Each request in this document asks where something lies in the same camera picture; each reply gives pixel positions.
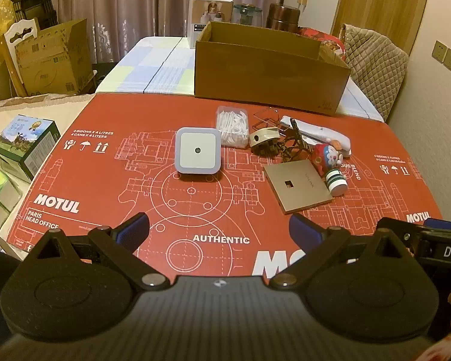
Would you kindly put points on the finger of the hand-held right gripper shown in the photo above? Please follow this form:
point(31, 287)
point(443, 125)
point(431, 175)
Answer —
point(402, 225)
point(432, 221)

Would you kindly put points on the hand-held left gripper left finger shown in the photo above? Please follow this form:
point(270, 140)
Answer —
point(133, 229)

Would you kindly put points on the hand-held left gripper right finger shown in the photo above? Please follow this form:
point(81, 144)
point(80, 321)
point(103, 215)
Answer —
point(304, 233)

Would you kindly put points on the green white striped small bottle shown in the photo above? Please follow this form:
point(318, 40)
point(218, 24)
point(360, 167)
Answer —
point(337, 184)

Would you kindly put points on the red cartoon figurine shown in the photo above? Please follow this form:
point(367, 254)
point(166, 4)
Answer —
point(325, 158)

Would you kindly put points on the white remote control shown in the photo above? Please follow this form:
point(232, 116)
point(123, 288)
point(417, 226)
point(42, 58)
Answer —
point(323, 135)

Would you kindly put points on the white square night light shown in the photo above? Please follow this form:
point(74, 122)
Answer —
point(197, 150)

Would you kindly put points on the beige round case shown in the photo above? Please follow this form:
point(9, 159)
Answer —
point(263, 137)

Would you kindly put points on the brown cardboard box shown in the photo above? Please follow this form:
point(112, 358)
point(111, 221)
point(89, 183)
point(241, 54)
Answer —
point(263, 71)

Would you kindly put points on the red printed cardboard mat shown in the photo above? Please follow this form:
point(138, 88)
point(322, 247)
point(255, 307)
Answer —
point(97, 180)

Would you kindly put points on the red white printed clothing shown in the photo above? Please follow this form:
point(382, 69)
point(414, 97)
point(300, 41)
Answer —
point(447, 348)

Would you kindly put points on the small clear plastic case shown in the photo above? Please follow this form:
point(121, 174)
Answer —
point(267, 116)

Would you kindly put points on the clear box of cotton swabs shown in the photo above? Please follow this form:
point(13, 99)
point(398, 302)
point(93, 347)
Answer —
point(231, 126)

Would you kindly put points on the green printed box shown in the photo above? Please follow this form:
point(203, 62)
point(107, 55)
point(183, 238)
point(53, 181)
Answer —
point(26, 146)

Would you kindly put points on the beige quilted chair cover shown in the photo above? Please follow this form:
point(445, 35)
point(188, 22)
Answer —
point(376, 67)

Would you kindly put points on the pastel checked tablecloth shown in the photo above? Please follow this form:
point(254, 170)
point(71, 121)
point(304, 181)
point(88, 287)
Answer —
point(154, 67)

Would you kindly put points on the printed brown cardboard carton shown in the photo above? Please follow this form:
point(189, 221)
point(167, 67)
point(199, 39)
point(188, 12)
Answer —
point(56, 64)

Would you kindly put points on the red instant meal bowl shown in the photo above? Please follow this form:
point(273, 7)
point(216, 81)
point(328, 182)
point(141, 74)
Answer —
point(329, 43)

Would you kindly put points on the brown metal canister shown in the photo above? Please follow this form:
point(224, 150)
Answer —
point(282, 17)

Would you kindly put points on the wooden door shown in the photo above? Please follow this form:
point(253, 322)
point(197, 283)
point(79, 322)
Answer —
point(379, 3)

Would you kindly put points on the glass jar with teal lid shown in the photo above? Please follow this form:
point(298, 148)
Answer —
point(246, 15)

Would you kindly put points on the white ornate chair back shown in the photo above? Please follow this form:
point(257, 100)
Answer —
point(17, 35)

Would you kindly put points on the pink patterned curtain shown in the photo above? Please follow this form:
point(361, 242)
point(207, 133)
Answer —
point(154, 3)

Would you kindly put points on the white humidifier product box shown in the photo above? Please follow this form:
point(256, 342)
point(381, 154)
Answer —
point(210, 15)

